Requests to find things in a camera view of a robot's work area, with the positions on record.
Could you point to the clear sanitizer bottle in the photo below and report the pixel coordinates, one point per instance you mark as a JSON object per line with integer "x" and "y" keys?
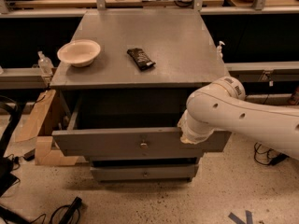
{"x": 45, "y": 64}

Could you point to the black snack packet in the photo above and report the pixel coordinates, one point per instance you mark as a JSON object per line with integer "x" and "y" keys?
{"x": 140, "y": 58}

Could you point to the white pump bottle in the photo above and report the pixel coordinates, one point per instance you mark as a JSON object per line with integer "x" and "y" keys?
{"x": 219, "y": 48}

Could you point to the cardboard box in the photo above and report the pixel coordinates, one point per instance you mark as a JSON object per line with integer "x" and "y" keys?
{"x": 46, "y": 116}

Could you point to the grey drawer cabinet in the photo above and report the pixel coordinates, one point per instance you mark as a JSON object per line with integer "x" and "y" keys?
{"x": 176, "y": 39}

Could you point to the white bowl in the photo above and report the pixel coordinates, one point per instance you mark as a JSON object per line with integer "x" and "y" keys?
{"x": 79, "y": 53}

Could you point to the grey bottom drawer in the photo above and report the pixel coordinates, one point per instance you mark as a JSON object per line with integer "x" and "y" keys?
{"x": 144, "y": 172}

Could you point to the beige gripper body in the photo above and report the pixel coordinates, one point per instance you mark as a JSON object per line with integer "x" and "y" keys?
{"x": 191, "y": 132}

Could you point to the grey top drawer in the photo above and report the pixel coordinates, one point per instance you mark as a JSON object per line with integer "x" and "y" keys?
{"x": 121, "y": 126}

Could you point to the grey middle drawer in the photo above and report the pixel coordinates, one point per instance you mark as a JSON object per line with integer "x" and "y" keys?
{"x": 195, "y": 156}

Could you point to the black power strip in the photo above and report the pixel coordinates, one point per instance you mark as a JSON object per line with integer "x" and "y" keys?
{"x": 67, "y": 214}

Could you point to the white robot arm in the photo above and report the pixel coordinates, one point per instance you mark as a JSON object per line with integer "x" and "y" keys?
{"x": 221, "y": 104}

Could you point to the grey drawer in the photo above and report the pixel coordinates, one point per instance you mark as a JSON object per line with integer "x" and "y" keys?
{"x": 195, "y": 156}
{"x": 121, "y": 126}
{"x": 144, "y": 172}

